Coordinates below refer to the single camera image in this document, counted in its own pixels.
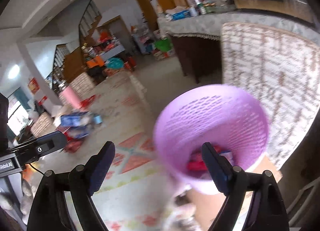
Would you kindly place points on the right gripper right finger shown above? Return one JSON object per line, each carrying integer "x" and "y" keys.
{"x": 266, "y": 211}

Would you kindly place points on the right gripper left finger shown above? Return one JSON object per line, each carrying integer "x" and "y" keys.
{"x": 49, "y": 209}

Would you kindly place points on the purple perforated trash basket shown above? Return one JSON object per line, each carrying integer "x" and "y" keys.
{"x": 224, "y": 115}

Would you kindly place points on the red snack wrapper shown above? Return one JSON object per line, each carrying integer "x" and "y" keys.
{"x": 73, "y": 145}

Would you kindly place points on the blue plastic bag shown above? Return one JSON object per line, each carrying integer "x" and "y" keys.
{"x": 79, "y": 125}

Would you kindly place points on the pink thermos bottle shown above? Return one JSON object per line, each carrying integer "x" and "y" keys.
{"x": 71, "y": 97}

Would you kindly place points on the red white carton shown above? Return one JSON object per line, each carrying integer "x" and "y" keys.
{"x": 196, "y": 163}

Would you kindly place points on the light blue tape roll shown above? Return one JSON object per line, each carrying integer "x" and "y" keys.
{"x": 97, "y": 119}

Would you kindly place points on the wooden staircase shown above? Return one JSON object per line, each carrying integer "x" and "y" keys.
{"x": 68, "y": 65}

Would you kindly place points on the patterned chair backrest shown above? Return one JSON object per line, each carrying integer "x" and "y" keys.
{"x": 281, "y": 70}

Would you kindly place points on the sideboard with lace cloth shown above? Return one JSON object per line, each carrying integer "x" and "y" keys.
{"x": 197, "y": 39}

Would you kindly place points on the microwave oven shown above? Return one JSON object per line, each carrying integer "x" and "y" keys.
{"x": 295, "y": 8}

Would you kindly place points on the blue tissue pack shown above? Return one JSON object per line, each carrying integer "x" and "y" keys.
{"x": 181, "y": 15}

